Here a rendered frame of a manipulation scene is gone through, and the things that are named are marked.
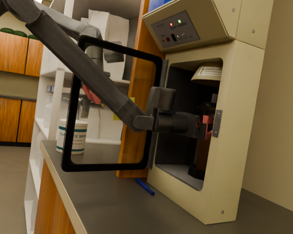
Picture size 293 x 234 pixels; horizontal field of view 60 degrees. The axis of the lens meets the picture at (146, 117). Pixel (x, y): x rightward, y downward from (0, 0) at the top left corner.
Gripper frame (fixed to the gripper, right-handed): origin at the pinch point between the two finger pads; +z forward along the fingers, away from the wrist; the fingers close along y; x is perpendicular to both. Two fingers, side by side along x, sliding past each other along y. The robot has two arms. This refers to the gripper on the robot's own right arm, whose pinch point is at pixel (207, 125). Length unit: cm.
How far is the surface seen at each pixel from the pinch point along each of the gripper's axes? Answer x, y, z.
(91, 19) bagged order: -57, 116, -11
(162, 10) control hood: -32.0, 4.5, -18.4
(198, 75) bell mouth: -14.8, -0.9, -6.5
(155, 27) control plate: -29.3, 12.2, -16.1
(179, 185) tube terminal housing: 18.2, -1.7, -9.2
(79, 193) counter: 22.9, 9.0, -36.0
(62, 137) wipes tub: 15, 58, -34
